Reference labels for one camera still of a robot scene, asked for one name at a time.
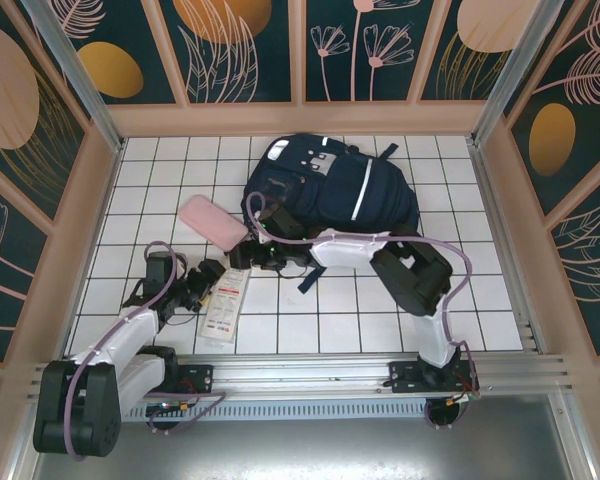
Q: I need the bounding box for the clear ruler set package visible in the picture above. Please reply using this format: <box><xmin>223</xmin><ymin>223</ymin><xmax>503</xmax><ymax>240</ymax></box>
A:
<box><xmin>197</xmin><ymin>267</ymin><xmax>252</xmax><ymax>345</ymax></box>

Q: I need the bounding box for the pink pencil case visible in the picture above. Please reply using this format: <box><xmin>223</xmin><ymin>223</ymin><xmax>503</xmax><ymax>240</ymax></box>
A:
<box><xmin>177</xmin><ymin>194</ymin><xmax>250</xmax><ymax>252</ymax></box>

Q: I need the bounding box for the navy blue backpack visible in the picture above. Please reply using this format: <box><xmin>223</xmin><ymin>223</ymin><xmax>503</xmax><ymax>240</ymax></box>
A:
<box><xmin>241</xmin><ymin>132</ymin><xmax>422</xmax><ymax>297</ymax></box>

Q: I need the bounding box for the small controller board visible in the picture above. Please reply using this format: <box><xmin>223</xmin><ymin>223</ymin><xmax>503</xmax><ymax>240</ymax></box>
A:
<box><xmin>442</xmin><ymin>391</ymin><xmax>482</xmax><ymax>407</ymax></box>
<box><xmin>146</xmin><ymin>399</ymin><xmax>202</xmax><ymax>417</ymax></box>

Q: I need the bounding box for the grey metal sheet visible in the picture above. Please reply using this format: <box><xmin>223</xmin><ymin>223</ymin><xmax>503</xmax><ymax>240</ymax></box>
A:
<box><xmin>27</xmin><ymin>419</ymin><xmax>599</xmax><ymax>480</ymax></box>

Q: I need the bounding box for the aluminium side rail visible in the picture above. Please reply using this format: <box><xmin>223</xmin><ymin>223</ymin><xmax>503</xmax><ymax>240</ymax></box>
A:
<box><xmin>53</xmin><ymin>139</ymin><xmax>127</xmax><ymax>362</ymax></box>
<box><xmin>468</xmin><ymin>140</ymin><xmax>549</xmax><ymax>359</ymax></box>

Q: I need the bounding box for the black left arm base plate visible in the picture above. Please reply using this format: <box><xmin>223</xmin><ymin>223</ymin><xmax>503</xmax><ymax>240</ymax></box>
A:
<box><xmin>122</xmin><ymin>363</ymin><xmax>216</xmax><ymax>399</ymax></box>

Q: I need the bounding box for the long aluminium mounting rail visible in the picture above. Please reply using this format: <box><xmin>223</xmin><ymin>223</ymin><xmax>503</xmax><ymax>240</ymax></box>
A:
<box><xmin>27</xmin><ymin>352</ymin><xmax>574</xmax><ymax>401</ymax></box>

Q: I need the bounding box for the slotted grey cable duct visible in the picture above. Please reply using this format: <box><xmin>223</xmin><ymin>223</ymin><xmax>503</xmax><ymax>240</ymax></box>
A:
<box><xmin>47</xmin><ymin>402</ymin><xmax>474</xmax><ymax>424</ymax></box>

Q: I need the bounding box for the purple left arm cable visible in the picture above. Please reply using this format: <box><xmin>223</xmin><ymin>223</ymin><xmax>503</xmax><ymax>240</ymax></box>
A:
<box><xmin>62</xmin><ymin>241</ymin><xmax>226</xmax><ymax>461</ymax></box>

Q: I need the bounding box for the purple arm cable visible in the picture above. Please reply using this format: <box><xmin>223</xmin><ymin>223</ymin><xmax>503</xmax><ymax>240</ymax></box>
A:
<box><xmin>242</xmin><ymin>192</ymin><xmax>482</xmax><ymax>432</ymax></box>
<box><xmin>62</xmin><ymin>241</ymin><xmax>226</xmax><ymax>461</ymax></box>

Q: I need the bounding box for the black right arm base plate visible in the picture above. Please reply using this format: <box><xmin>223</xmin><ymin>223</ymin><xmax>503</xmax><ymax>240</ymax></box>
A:
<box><xmin>388</xmin><ymin>359</ymin><xmax>474</xmax><ymax>401</ymax></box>

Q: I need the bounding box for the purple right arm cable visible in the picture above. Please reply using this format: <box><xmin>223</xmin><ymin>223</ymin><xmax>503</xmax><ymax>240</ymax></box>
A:
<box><xmin>242</xmin><ymin>192</ymin><xmax>482</xmax><ymax>432</ymax></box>

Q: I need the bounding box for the aluminium corner post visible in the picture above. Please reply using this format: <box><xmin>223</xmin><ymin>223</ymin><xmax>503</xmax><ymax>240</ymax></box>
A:
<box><xmin>468</xmin><ymin>0</ymin><xmax>567</xmax><ymax>147</ymax></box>
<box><xmin>22</xmin><ymin>0</ymin><xmax>127</xmax><ymax>154</ymax></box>

